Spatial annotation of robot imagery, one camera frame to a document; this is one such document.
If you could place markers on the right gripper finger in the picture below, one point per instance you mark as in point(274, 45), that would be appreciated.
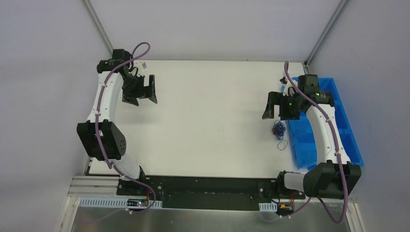
point(272, 101)
point(293, 117)

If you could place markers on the white slotted cable duct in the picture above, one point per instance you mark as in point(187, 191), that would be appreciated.
point(131, 203)

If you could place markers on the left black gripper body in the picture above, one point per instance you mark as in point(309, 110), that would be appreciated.
point(139, 91)

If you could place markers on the aluminium frame rail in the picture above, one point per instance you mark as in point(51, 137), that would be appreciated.
point(94, 186)

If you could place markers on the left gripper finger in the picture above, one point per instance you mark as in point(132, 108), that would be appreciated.
point(132, 101)
point(150, 90)

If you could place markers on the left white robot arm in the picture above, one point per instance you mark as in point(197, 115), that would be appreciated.
point(118, 77)

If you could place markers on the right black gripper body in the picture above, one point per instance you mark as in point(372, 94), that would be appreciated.
point(281, 108)

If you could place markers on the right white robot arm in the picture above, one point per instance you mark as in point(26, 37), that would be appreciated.
point(334, 175)

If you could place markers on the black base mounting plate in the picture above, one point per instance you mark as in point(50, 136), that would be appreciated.
point(209, 193)

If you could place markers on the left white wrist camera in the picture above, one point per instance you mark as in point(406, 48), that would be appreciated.
point(138, 66)

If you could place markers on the blue plastic compartment bin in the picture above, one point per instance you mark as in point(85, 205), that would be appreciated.
point(301, 135)

